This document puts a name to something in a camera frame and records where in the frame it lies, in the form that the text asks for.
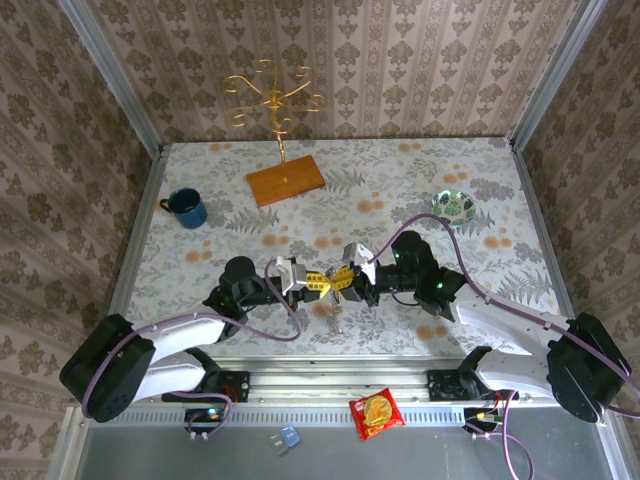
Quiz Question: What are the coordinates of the red snack packet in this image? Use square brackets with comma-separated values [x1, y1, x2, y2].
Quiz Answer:
[348, 388, 406, 442]

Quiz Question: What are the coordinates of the beaded bracelet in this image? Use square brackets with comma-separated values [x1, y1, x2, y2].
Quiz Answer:
[323, 292, 347, 335]

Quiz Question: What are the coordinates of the aluminium table edge bar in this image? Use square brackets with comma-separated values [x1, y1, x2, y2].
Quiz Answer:
[102, 349, 589, 374]

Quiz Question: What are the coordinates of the dark blue enamel mug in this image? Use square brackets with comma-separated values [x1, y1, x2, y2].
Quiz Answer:
[158, 187, 209, 230]

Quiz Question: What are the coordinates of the gold jewelry stand wooden base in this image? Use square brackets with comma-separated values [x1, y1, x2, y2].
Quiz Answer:
[227, 58, 327, 208]

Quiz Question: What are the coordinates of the black controller board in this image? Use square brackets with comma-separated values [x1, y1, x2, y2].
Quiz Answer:
[463, 406, 505, 427]
[183, 405, 234, 427]

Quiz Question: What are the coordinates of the aluminium mounting rail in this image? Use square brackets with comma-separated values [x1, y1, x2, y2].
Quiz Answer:
[248, 370, 431, 405]

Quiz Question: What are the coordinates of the aluminium table side rail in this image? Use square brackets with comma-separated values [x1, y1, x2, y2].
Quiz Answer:
[509, 137, 589, 364]
[98, 144, 166, 351]

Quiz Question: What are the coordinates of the green leaf pattern bowl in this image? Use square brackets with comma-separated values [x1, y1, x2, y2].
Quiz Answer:
[431, 189, 477, 229]

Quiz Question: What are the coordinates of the perforated metal cable duct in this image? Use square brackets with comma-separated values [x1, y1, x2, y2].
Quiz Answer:
[134, 402, 469, 429]

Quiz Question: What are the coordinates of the aluminium frame post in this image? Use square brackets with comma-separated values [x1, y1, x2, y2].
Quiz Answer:
[508, 0, 604, 151]
[55, 0, 166, 157]

